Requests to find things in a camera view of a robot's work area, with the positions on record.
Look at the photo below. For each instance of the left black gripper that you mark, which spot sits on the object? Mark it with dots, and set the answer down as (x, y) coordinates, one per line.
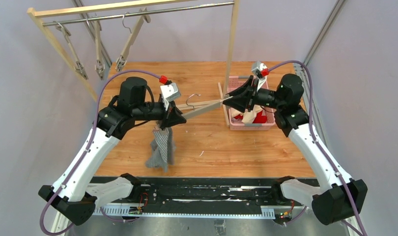
(168, 117)

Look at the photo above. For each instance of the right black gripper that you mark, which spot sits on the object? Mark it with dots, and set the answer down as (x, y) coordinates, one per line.
(249, 99)

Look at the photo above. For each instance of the beige clip hanger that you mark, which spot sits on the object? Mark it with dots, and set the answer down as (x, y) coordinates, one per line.
(134, 32)
(99, 67)
(77, 65)
(194, 112)

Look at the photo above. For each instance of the cream underwear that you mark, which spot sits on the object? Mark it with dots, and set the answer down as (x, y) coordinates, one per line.
(255, 116)

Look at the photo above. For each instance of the red underwear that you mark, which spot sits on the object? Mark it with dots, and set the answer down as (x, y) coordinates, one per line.
(235, 116)

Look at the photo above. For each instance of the striped grey underwear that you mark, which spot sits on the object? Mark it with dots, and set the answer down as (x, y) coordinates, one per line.
(162, 149)

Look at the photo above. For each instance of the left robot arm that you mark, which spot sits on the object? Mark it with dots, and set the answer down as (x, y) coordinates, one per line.
(71, 194)

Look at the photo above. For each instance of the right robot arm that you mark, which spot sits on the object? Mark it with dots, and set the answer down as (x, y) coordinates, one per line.
(338, 195)

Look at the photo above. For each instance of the empty beige clip hanger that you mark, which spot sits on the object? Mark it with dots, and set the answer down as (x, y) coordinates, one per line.
(77, 65)

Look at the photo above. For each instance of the pink plastic basket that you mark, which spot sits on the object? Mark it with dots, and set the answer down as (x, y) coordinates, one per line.
(234, 82)

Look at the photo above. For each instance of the wooden clothes rack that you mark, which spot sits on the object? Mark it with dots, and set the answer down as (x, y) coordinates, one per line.
(58, 42)

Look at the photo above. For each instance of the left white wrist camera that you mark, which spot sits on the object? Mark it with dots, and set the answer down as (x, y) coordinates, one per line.
(169, 93)

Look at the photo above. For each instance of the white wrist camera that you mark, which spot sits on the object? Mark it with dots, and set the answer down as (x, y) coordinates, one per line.
(261, 72)
(169, 93)

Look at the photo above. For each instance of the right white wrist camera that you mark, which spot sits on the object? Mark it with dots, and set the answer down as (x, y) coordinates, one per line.
(261, 72)

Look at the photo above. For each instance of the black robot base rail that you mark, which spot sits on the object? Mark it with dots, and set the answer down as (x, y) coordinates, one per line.
(203, 197)

